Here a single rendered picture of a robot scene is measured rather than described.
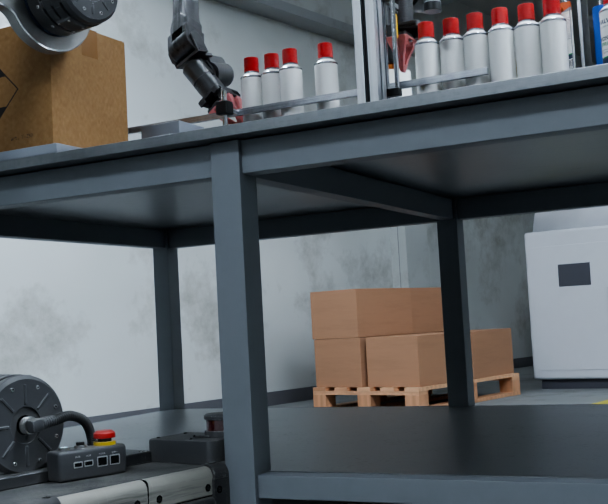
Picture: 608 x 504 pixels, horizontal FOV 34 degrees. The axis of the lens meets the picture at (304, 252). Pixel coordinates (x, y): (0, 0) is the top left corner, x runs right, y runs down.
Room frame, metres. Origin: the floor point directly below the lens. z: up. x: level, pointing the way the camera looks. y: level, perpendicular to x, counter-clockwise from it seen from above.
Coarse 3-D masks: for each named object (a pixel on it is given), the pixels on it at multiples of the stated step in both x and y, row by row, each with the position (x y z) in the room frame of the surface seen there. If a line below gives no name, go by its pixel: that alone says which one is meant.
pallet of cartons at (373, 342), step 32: (384, 288) 5.46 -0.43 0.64; (416, 288) 5.70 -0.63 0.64; (320, 320) 5.45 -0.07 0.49; (352, 320) 5.30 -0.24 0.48; (384, 320) 5.44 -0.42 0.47; (416, 320) 5.69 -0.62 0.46; (320, 352) 5.46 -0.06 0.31; (352, 352) 5.30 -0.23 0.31; (384, 352) 5.19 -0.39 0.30; (416, 352) 5.06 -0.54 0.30; (480, 352) 5.51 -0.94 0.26; (512, 352) 5.82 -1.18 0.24; (320, 384) 5.47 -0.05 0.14; (352, 384) 5.31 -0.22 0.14; (384, 384) 5.20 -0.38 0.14; (416, 384) 5.07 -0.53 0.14; (512, 384) 5.75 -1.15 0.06
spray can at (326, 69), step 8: (320, 48) 2.13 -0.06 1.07; (328, 48) 2.13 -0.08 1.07; (320, 56) 2.13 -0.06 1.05; (328, 56) 2.13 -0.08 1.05; (320, 64) 2.12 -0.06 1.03; (328, 64) 2.12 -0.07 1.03; (336, 64) 2.13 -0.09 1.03; (320, 72) 2.12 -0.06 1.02; (328, 72) 2.12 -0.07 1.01; (336, 72) 2.13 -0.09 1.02; (320, 80) 2.12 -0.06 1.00; (328, 80) 2.12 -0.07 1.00; (336, 80) 2.13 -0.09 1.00; (320, 88) 2.12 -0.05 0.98; (328, 88) 2.12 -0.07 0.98; (336, 88) 2.13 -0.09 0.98; (320, 104) 2.12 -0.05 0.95; (328, 104) 2.12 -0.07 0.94; (336, 104) 2.12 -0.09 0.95
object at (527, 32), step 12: (528, 12) 1.93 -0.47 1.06; (528, 24) 1.92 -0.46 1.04; (516, 36) 1.93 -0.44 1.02; (528, 36) 1.92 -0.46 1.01; (516, 48) 1.94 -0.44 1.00; (528, 48) 1.92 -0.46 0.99; (540, 48) 1.93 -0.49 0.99; (516, 60) 1.94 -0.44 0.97; (528, 60) 1.92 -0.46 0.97; (540, 60) 1.92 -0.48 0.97; (528, 72) 1.92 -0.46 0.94; (540, 72) 1.92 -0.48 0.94
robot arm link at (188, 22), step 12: (180, 0) 2.33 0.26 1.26; (192, 0) 2.35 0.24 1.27; (180, 12) 2.31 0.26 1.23; (192, 12) 2.32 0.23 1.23; (180, 24) 2.29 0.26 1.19; (192, 24) 2.29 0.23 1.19; (180, 36) 2.27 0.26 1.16; (168, 48) 2.29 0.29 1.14; (180, 48) 2.27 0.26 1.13; (192, 48) 2.26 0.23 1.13; (180, 60) 2.29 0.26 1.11
